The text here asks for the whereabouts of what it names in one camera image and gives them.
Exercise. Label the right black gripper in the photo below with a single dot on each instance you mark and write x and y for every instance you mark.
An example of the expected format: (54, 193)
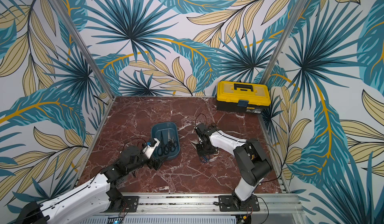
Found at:
(202, 147)

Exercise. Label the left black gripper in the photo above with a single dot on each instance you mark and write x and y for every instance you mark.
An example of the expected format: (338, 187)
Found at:
(152, 164)

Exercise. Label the blue handled scissors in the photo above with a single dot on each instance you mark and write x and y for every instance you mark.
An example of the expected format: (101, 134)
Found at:
(205, 159)

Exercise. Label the medium black scissors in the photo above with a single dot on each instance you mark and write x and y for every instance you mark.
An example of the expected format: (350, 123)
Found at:
(171, 144)

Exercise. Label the teal plastic storage box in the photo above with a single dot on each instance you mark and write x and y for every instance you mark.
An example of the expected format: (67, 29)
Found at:
(165, 127)

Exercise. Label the large black scissors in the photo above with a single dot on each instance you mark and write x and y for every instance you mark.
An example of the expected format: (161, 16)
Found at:
(163, 148)

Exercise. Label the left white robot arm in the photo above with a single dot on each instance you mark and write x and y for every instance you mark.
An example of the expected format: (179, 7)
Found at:
(94, 196)

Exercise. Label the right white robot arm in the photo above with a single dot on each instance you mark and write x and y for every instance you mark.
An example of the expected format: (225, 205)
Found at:
(253, 162)

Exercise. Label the yellow black toolbox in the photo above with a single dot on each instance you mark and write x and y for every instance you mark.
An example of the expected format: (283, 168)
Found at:
(242, 97)

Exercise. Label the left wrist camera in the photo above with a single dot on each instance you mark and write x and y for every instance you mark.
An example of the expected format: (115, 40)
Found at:
(151, 146)

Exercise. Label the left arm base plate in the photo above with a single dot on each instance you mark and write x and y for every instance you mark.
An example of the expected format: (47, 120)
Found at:
(125, 204)

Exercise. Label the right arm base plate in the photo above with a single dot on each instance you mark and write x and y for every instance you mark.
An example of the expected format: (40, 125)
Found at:
(230, 203)

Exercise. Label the aluminium front rail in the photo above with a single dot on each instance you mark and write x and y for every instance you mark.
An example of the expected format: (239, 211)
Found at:
(274, 208)

